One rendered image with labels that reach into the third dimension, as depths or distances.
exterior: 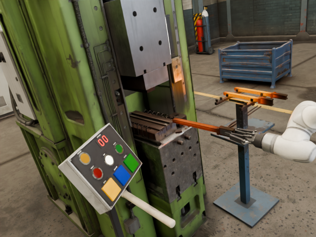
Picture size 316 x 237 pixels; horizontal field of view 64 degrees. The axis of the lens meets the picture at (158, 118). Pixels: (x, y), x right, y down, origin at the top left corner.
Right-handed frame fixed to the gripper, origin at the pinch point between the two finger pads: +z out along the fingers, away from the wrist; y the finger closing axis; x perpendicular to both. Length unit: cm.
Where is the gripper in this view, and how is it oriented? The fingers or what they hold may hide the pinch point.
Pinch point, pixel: (226, 131)
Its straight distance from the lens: 138.5
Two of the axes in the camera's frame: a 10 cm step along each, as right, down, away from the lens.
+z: -6.9, -1.9, 6.9
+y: 7.0, -3.9, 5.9
